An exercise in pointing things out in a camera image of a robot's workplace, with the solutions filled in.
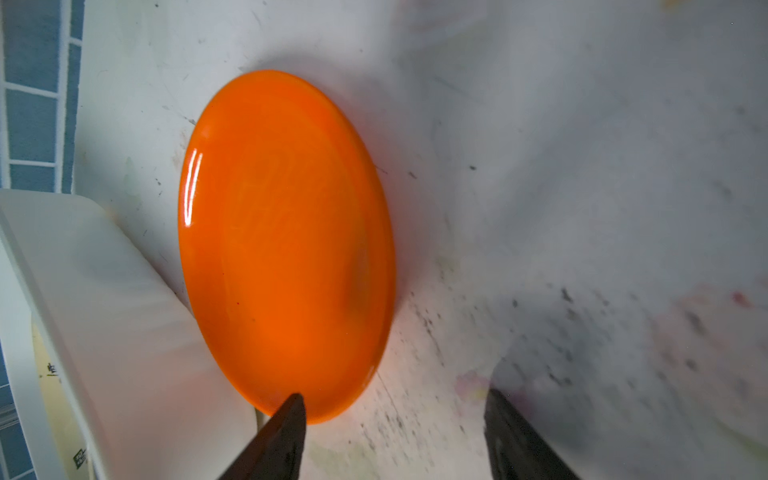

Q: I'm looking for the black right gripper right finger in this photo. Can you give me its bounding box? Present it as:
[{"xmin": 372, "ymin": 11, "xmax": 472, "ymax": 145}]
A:
[{"xmin": 484, "ymin": 388, "xmax": 580, "ymax": 480}]

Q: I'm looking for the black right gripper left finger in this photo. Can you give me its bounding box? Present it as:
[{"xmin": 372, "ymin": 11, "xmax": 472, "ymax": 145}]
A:
[{"xmin": 219, "ymin": 393, "xmax": 307, "ymax": 480}]

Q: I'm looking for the orange plate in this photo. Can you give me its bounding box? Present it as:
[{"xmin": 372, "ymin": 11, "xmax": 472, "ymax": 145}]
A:
[{"xmin": 178, "ymin": 70, "xmax": 396, "ymax": 424}]

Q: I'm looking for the white plastic bin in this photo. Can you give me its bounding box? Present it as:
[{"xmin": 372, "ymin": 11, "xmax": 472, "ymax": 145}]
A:
[{"xmin": 1, "ymin": 190, "xmax": 257, "ymax": 479}]

